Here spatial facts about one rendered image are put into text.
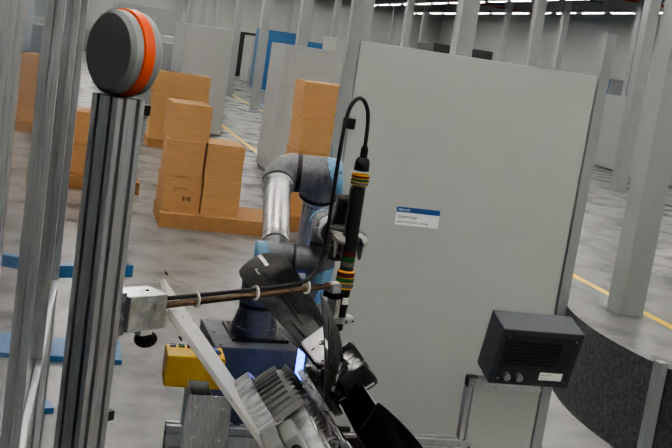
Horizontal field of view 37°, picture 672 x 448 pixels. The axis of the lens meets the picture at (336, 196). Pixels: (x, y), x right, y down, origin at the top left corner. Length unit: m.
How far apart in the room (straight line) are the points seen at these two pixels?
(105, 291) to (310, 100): 8.71
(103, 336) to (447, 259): 2.71
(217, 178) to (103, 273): 8.14
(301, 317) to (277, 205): 0.50
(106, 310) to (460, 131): 2.69
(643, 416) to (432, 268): 1.10
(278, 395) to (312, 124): 8.34
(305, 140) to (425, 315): 6.23
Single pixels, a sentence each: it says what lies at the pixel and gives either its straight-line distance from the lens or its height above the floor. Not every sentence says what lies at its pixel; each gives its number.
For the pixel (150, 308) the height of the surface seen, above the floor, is 1.39.
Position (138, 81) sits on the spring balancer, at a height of 1.84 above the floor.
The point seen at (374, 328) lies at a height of 0.77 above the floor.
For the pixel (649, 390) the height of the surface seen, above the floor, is 0.85.
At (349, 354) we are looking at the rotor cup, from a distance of 2.34.
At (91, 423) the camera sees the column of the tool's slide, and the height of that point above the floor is 1.18.
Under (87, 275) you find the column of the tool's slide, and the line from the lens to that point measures 1.90.
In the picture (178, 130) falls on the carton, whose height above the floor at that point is 0.96.
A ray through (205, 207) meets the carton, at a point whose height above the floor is 0.22.
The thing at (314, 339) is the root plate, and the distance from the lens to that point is 2.38.
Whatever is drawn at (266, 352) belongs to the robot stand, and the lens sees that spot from 3.13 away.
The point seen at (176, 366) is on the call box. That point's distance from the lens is 2.75.
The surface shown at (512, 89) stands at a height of 1.89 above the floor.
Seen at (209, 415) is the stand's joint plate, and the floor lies 1.11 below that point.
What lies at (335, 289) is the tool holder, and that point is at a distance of 2.38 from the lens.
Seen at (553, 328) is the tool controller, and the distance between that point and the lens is 3.01.
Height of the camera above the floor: 1.94
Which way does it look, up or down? 8 degrees down
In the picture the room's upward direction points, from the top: 8 degrees clockwise
